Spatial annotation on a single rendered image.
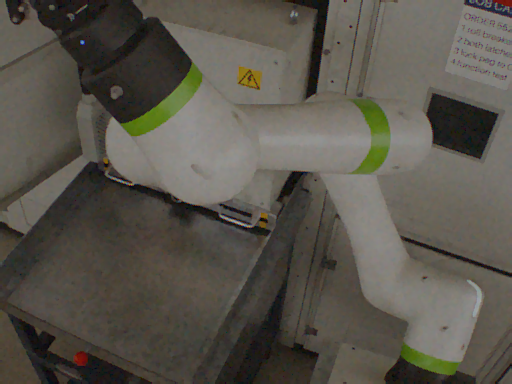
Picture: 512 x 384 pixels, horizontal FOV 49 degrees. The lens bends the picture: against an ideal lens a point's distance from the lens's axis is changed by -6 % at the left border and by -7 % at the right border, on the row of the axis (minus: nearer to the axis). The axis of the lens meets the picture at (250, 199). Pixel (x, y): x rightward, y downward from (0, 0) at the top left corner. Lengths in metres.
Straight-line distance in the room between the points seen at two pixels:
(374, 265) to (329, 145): 0.46
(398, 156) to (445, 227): 0.74
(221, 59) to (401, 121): 0.52
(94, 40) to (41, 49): 1.06
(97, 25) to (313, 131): 0.38
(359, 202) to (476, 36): 0.43
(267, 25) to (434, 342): 0.75
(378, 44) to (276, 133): 0.62
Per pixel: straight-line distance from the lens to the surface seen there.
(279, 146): 0.76
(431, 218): 1.61
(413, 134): 0.92
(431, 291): 1.18
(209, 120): 0.55
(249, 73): 1.28
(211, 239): 1.55
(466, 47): 1.30
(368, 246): 1.19
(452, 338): 1.18
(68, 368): 1.74
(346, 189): 1.11
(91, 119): 1.46
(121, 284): 1.48
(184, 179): 0.56
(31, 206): 2.51
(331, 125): 0.82
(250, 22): 1.33
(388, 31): 1.32
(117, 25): 0.52
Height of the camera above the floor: 2.04
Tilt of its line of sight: 46 degrees down
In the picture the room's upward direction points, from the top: 4 degrees clockwise
